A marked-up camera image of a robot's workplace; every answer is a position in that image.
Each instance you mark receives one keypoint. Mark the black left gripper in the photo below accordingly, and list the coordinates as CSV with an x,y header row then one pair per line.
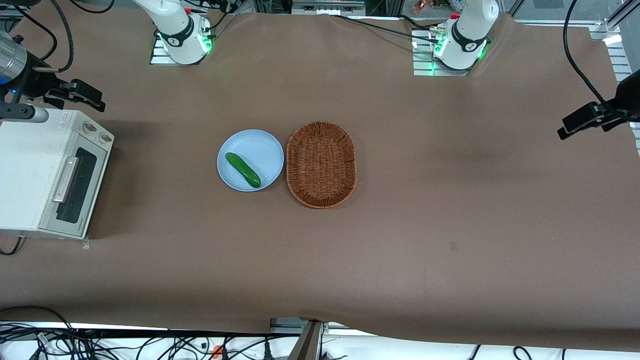
x,y
626,98

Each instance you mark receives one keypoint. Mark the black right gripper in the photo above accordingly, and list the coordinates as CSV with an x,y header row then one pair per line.
x,y
34,81

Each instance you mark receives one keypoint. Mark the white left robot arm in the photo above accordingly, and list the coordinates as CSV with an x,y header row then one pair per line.
x,y
472,30

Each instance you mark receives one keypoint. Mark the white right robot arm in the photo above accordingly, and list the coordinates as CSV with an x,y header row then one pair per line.
x,y
172,20

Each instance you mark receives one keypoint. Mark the red and white oven label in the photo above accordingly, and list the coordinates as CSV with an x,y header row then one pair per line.
x,y
66,120

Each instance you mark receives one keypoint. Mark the round oven knob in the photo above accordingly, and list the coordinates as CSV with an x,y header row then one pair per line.
x,y
89,127
106,137

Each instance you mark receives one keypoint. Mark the white toaster oven body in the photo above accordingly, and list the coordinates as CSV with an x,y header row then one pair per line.
x,y
25,170

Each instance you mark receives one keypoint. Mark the clear plastic oven stopper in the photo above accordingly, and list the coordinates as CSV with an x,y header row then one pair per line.
x,y
85,244

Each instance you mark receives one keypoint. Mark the brown table cover sheet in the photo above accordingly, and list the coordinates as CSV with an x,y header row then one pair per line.
x,y
450,190

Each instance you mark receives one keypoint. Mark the green cucumber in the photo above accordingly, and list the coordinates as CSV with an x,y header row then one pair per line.
x,y
243,170

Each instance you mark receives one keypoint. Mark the light blue round plate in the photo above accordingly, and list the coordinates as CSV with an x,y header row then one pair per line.
x,y
255,150

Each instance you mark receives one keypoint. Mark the brown wicker basket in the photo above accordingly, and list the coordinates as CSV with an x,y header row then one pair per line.
x,y
321,165

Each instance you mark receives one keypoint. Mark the grey metal box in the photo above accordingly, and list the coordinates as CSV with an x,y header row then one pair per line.
x,y
327,6

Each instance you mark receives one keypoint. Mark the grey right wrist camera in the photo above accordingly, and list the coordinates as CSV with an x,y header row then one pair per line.
x,y
22,112

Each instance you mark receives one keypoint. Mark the aluminium frame rail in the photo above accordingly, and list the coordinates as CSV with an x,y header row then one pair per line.
x,y
620,50

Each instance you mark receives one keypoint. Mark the aluminium frame profile post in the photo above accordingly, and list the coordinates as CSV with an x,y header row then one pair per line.
x,y
310,340

